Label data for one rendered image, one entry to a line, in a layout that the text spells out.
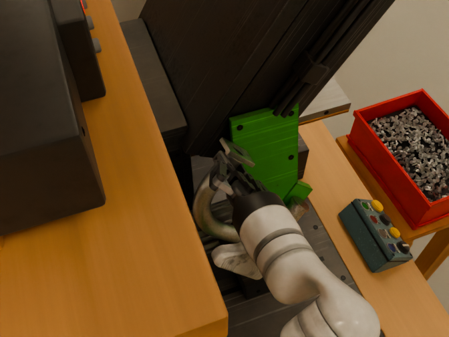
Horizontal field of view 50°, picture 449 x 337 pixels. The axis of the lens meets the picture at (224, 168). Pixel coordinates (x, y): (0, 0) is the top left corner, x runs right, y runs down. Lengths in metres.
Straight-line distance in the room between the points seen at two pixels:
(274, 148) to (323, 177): 0.37
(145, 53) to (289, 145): 0.31
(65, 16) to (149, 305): 0.20
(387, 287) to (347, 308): 0.54
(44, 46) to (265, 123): 0.50
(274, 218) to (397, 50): 2.47
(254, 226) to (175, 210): 0.29
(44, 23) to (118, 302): 0.18
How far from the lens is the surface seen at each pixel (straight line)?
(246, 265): 0.65
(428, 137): 1.34
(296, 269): 0.55
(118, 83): 0.41
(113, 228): 0.32
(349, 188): 1.14
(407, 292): 1.05
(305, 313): 0.53
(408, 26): 3.21
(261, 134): 0.76
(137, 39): 0.94
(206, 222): 0.79
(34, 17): 0.34
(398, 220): 1.25
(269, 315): 0.97
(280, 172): 0.83
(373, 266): 1.03
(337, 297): 0.51
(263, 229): 0.59
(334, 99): 0.98
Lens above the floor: 1.81
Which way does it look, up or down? 54 degrees down
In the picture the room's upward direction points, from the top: straight up
